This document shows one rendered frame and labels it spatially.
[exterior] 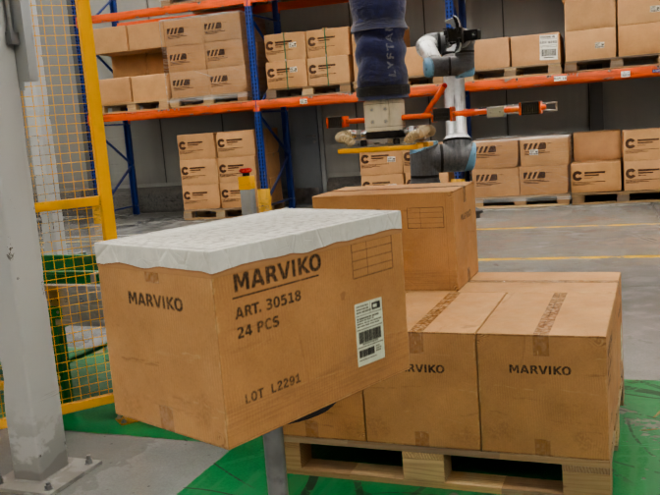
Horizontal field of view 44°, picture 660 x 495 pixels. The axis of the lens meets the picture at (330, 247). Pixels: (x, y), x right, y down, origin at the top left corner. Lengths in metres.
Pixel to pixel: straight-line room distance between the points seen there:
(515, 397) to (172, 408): 1.29
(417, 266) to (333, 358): 1.52
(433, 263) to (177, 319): 1.77
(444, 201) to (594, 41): 7.47
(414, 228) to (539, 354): 0.89
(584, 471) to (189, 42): 9.89
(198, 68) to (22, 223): 8.81
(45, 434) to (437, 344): 1.50
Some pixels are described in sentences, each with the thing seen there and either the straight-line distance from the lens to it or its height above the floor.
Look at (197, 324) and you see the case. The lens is 1.65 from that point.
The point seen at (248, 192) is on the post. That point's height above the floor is 0.92.
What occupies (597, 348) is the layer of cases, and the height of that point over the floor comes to 0.51.
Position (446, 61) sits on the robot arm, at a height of 1.48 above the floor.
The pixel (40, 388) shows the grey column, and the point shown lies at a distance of 3.25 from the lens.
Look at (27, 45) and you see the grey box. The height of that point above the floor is 1.59.
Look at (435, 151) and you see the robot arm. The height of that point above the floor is 1.05.
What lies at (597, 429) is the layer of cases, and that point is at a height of 0.25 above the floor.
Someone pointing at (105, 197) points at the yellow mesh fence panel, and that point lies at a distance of 3.64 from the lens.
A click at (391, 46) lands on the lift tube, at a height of 1.53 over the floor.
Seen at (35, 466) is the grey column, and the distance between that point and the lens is 3.31.
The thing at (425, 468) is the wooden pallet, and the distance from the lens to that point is 2.89.
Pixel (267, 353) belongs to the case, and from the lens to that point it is 1.71.
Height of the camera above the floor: 1.25
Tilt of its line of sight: 9 degrees down
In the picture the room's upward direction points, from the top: 4 degrees counter-clockwise
